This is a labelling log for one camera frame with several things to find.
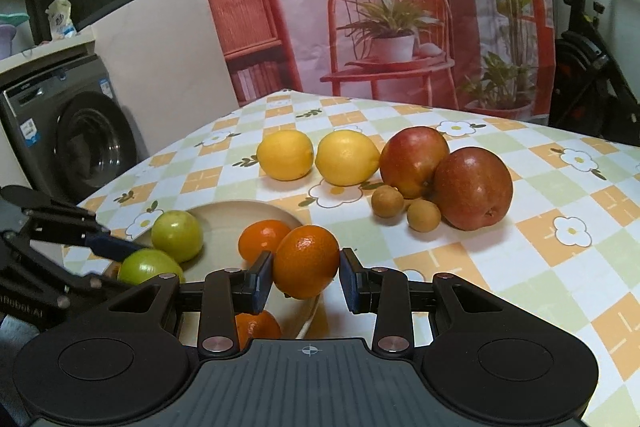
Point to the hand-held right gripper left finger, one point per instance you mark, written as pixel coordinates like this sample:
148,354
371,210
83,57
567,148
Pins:
260,282

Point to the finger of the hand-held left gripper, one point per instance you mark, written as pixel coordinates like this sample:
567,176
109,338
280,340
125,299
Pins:
112,248
85,282

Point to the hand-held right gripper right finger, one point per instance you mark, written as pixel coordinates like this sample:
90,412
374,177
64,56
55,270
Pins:
350,282

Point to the green round fruit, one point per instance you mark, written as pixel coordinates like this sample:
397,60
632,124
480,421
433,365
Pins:
150,268
177,235

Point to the small orange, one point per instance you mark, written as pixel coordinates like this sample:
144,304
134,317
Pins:
260,237
257,327
306,262

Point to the cream plate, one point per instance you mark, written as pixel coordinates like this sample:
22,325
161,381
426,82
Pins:
225,217

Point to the small brown longan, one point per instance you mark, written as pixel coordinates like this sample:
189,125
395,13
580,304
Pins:
387,202
424,215

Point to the yellow lemon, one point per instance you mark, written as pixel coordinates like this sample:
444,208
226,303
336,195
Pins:
347,157
285,154

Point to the red apple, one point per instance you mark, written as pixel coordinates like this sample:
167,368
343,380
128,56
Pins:
472,187
414,162

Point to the grey washing machine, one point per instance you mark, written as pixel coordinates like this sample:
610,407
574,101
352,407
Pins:
90,147

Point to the checkered flower tablecloth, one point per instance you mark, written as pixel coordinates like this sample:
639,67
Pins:
500,282

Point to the white counter slab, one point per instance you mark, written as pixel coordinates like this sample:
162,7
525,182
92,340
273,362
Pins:
45,54

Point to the white detergent bag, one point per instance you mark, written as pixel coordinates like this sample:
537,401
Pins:
61,19

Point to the purple teal container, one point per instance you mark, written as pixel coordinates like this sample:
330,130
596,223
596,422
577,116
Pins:
7,34

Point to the black exercise bike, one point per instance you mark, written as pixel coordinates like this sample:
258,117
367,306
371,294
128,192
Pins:
580,57

